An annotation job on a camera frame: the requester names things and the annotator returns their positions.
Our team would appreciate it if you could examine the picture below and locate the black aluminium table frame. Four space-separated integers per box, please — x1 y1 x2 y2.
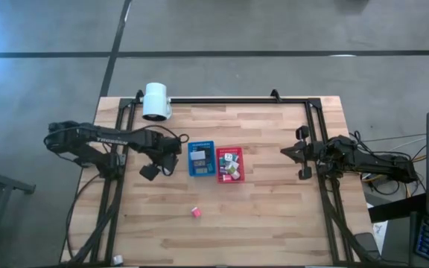
62 95 385 268

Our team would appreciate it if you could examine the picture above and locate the dark smartphone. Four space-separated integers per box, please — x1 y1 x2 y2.
354 232 381 260

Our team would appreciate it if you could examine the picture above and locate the red plastic basket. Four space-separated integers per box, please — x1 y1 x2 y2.
215 146 246 185

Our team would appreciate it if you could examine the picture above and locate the white cylindrical lamp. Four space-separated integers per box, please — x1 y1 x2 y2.
142 82 174 122

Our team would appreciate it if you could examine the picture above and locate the yellow cable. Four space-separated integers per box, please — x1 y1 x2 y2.
358 155 428 198

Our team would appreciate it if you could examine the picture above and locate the blue plastic basket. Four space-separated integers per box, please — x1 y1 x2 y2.
187 140 217 178

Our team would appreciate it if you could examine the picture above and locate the black flat bar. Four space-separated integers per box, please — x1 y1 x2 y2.
368 192 428 223

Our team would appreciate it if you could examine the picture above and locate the grey metal desk leg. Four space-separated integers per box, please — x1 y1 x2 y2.
0 162 36 268

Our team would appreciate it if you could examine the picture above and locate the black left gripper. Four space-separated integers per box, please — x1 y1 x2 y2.
139 135 183 182

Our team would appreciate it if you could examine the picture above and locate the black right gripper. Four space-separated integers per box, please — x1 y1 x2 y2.
280 125 328 181

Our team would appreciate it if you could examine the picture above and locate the white paper sheet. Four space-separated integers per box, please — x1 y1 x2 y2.
371 220 389 245

